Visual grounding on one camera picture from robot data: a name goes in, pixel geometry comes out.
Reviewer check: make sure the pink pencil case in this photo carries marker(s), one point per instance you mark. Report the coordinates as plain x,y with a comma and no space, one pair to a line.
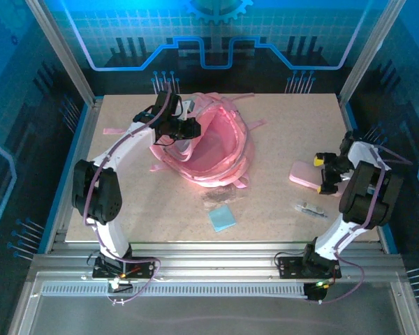
305,174

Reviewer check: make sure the pink student backpack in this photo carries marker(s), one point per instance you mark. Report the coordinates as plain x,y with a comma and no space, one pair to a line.
216,150

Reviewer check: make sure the clear bag of dark items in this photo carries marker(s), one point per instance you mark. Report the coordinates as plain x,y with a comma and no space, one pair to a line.
221,196

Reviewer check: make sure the blue sticky note pad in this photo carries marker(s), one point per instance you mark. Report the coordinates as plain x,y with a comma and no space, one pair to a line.
222,218

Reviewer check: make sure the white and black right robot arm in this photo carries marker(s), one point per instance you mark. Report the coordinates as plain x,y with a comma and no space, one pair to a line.
366,192

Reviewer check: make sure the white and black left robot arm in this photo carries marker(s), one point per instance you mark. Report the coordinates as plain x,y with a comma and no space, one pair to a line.
101,192

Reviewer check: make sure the small black control box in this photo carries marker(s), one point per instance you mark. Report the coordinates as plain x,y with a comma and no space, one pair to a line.
314,292

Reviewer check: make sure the grey metal tray panel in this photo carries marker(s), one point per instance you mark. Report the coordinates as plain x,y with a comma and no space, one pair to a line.
213,317

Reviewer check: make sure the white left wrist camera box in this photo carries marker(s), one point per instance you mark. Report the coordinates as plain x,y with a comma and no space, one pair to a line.
188,104

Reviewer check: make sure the aluminium table side rail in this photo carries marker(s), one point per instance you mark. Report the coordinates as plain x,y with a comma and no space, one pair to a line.
84,136
346,115

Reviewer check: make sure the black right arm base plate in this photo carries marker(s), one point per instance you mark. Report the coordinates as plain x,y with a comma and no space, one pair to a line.
290,267

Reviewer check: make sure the aluminium frame post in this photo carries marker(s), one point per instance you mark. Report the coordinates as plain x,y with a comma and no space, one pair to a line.
63,56
366,59

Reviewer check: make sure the aluminium front rail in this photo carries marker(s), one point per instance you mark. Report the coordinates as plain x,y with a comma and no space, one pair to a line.
213,261

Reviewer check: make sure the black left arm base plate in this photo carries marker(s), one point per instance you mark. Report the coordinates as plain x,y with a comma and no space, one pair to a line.
143,268

